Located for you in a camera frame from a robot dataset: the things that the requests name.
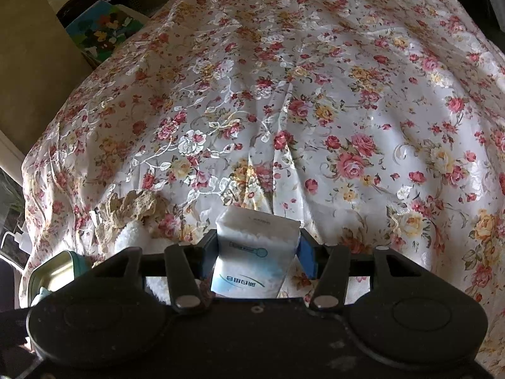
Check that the floral pink bedspread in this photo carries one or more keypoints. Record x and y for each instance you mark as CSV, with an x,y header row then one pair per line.
x,y
371,122

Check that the beige crochet lace doily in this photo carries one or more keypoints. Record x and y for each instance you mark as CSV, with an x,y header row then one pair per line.
x,y
143,206

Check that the gold metal tin box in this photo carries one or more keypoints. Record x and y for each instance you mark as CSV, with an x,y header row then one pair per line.
x,y
55,273

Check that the white teddy bear plush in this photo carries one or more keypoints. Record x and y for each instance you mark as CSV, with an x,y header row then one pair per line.
x,y
136,234

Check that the white tissue pack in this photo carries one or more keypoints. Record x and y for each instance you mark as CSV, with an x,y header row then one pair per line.
x,y
255,250

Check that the colourful picture book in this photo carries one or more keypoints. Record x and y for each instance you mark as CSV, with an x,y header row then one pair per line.
x,y
102,28

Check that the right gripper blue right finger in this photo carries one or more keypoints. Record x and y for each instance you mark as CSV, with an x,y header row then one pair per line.
x,y
329,266

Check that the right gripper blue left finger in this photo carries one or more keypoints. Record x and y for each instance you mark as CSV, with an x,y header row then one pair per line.
x,y
187,264

